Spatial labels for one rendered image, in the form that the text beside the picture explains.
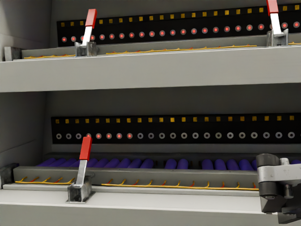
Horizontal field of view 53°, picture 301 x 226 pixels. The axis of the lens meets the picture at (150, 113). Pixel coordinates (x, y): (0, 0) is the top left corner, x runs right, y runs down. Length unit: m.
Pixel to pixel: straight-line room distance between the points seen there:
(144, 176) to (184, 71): 0.17
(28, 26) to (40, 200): 0.34
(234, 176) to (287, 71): 0.16
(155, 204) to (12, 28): 0.39
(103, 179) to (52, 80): 0.16
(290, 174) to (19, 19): 0.54
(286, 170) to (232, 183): 0.26
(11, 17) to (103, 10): 0.19
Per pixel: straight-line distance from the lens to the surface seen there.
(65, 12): 0.73
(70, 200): 0.43
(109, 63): 0.43
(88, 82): 0.44
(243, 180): 0.45
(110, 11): 0.69
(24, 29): 0.64
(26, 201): 0.47
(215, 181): 0.45
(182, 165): 0.50
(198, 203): 0.41
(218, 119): 0.55
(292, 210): 0.28
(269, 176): 0.20
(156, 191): 0.44
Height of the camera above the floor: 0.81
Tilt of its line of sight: 9 degrees up
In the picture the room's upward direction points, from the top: 1 degrees clockwise
